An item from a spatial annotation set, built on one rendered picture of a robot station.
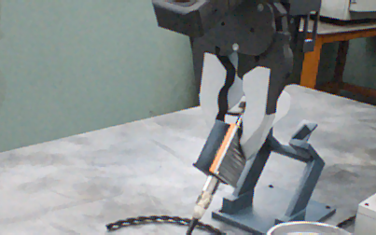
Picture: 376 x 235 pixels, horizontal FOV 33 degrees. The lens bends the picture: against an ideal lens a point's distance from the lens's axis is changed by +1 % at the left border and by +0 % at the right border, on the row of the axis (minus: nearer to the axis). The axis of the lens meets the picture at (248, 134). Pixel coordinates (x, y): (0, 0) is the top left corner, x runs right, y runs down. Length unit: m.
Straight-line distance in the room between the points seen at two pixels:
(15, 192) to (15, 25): 1.55
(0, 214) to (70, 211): 0.07
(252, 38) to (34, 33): 1.84
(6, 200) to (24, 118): 1.64
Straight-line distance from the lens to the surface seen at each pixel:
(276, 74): 0.52
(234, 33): 0.53
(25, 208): 0.73
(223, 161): 0.54
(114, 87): 2.63
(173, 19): 0.47
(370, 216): 0.70
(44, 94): 2.41
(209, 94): 0.56
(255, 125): 0.54
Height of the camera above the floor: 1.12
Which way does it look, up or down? 18 degrees down
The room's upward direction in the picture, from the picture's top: 8 degrees clockwise
